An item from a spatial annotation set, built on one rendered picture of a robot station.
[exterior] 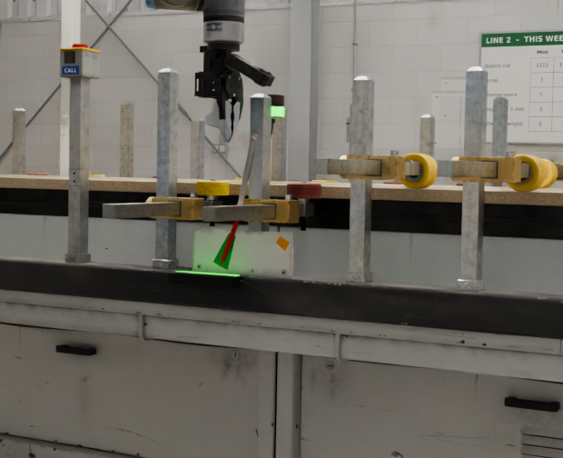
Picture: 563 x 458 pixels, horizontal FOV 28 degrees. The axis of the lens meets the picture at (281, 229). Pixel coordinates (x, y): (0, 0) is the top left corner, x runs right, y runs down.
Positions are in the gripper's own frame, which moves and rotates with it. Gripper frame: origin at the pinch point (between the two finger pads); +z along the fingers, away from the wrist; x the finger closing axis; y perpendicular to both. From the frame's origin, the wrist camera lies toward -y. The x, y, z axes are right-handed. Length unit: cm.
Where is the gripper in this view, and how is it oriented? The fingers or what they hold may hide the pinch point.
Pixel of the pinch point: (230, 136)
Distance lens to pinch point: 249.9
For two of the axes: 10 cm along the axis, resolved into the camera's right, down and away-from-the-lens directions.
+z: -0.2, 10.0, 0.5
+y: -8.8, -0.4, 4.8
